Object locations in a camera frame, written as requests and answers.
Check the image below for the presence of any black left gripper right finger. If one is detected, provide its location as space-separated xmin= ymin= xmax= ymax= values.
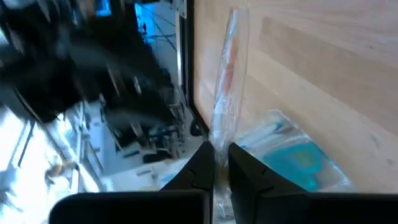
xmin=228 ymin=142 xmax=398 ymax=224

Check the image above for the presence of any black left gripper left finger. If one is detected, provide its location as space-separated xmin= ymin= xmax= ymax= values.
xmin=49 ymin=141 xmax=216 ymax=224

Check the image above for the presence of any small teal mouthwash bottle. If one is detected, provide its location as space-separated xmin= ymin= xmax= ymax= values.
xmin=261 ymin=142 xmax=332 ymax=192

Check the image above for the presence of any orange white toothbrush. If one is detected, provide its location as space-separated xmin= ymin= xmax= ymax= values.
xmin=208 ymin=4 xmax=252 ymax=224

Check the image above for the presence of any clear acrylic organizer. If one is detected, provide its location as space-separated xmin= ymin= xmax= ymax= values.
xmin=233 ymin=108 xmax=357 ymax=194

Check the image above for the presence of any black metal table frame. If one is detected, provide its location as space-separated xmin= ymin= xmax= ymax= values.
xmin=174 ymin=0 xmax=211 ymax=139

